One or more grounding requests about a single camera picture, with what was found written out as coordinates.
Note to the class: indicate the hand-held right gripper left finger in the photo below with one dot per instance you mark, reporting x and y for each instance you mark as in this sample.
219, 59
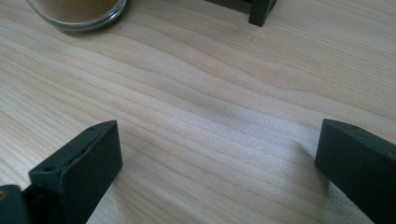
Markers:
77, 174

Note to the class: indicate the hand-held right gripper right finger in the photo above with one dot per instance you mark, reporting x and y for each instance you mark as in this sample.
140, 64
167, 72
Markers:
358, 161

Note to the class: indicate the black two-tier metal rack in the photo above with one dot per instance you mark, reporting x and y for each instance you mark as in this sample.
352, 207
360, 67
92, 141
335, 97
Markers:
260, 12

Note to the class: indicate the clear glass jar brown contents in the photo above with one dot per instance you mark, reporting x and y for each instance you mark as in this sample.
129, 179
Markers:
77, 14

